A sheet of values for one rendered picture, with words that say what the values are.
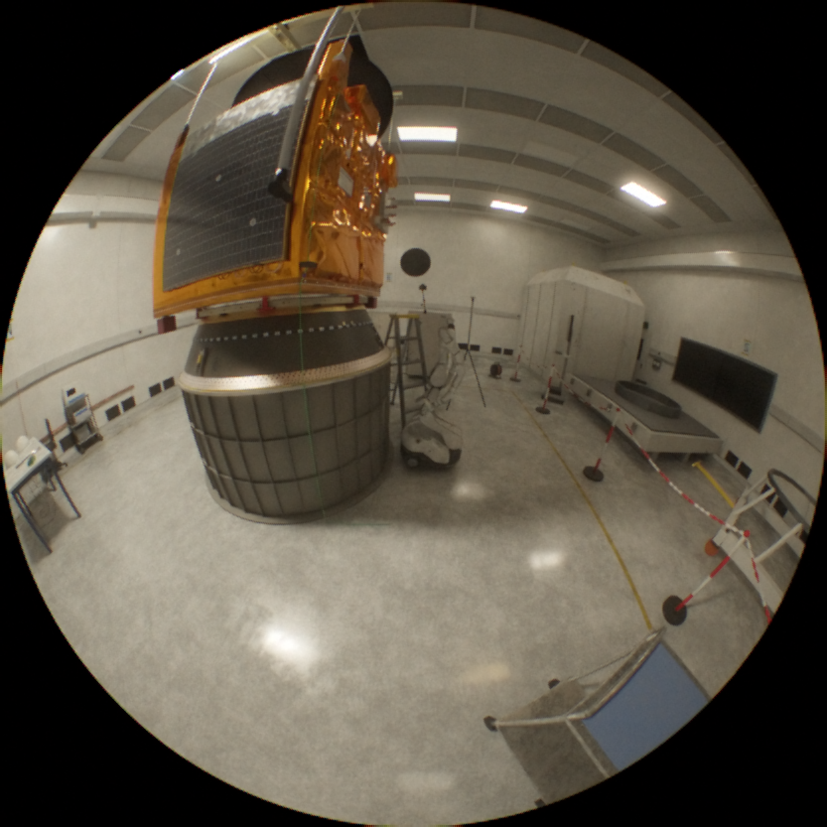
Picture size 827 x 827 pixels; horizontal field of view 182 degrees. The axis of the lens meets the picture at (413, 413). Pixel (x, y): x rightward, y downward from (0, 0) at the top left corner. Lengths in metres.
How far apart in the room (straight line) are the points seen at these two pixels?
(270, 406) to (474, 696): 2.16
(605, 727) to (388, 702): 1.09
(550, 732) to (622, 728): 0.66
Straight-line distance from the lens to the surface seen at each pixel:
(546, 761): 1.66
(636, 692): 1.09
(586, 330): 7.29
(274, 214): 1.67
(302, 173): 1.74
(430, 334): 5.59
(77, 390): 5.83
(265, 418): 1.86
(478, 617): 1.86
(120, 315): 6.72
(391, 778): 1.74
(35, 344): 6.23
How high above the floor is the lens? 1.68
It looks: 24 degrees down
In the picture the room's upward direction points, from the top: 4 degrees clockwise
